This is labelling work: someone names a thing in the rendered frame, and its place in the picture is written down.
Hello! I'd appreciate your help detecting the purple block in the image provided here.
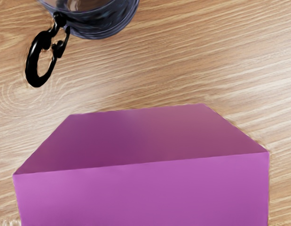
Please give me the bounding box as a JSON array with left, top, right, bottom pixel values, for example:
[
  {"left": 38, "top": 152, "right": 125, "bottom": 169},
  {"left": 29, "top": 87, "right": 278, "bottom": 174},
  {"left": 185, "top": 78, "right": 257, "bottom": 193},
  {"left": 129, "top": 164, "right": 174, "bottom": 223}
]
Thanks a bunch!
[{"left": 12, "top": 103, "right": 270, "bottom": 226}]

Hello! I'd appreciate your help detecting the dark cup with black handle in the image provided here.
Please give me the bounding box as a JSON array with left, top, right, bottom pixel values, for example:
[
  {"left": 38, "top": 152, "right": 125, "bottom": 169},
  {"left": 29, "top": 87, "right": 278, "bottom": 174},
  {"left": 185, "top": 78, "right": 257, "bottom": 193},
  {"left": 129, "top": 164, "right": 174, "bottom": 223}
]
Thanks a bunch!
[{"left": 25, "top": 0, "right": 141, "bottom": 89}]

